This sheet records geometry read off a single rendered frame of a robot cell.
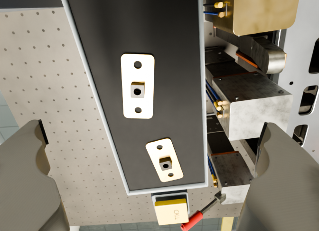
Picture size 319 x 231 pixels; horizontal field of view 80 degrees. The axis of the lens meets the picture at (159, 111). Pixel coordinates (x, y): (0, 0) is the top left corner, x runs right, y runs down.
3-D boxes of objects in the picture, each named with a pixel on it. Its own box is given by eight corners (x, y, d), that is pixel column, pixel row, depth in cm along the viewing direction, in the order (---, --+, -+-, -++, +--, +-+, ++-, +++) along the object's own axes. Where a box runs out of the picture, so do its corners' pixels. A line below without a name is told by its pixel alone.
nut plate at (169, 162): (183, 176, 32) (184, 181, 31) (161, 180, 32) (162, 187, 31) (169, 136, 28) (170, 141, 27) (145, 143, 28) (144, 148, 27)
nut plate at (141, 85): (152, 117, 26) (152, 121, 25) (124, 116, 26) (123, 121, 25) (154, 54, 22) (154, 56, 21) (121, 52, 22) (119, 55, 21)
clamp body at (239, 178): (217, 126, 83) (255, 201, 51) (189, 129, 83) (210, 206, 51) (217, 111, 79) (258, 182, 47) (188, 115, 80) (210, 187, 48)
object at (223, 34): (222, 35, 65) (266, 55, 39) (213, 37, 65) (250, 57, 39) (222, 23, 63) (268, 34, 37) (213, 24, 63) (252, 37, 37)
